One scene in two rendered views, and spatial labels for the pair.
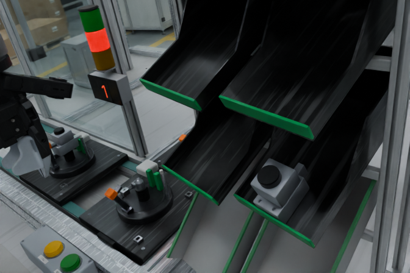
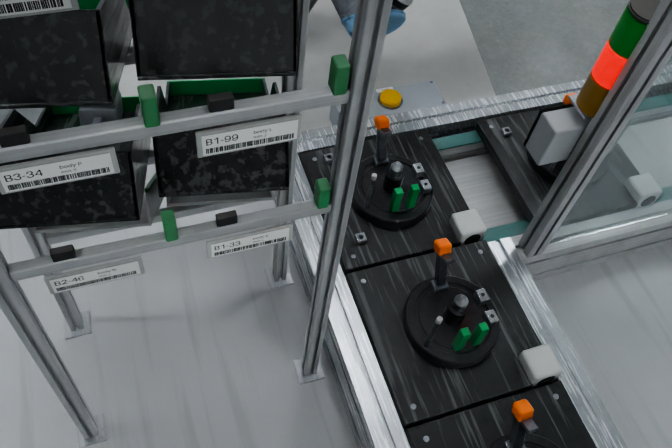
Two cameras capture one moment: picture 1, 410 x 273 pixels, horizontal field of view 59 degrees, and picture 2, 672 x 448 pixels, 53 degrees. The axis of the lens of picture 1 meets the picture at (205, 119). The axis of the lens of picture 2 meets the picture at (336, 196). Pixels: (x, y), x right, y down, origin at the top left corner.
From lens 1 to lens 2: 103 cm
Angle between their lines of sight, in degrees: 78
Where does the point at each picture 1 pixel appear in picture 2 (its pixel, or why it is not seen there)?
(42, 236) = (423, 97)
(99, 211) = (417, 148)
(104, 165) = (528, 188)
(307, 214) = (71, 123)
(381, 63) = not seen: outside the picture
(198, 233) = not seen: hidden behind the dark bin
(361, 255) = (141, 412)
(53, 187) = (516, 124)
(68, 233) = (409, 116)
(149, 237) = (326, 171)
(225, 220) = not seen: hidden behind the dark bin
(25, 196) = (529, 102)
